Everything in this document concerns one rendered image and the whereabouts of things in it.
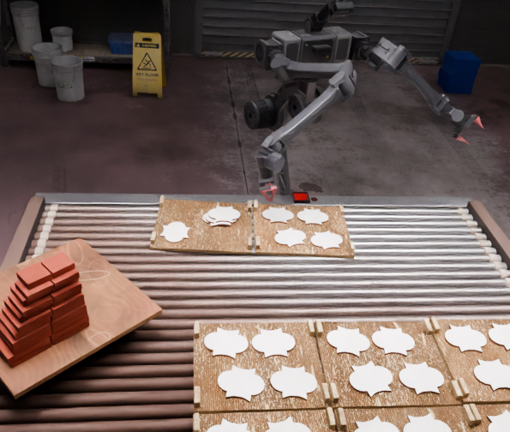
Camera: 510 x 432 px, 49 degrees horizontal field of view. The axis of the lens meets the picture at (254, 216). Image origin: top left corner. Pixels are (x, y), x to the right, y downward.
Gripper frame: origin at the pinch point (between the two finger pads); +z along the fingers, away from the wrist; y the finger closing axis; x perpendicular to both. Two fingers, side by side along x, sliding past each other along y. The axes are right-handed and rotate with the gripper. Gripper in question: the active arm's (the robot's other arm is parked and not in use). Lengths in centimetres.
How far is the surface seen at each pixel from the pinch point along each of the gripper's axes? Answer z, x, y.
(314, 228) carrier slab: 16.8, -16.4, -7.4
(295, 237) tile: 14.0, -7.5, -14.9
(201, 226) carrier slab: 5.2, 31.0, -7.8
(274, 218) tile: 11.8, -0.4, -1.5
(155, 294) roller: 5, 47, -47
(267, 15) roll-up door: 43, -32, 466
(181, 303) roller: 7, 38, -52
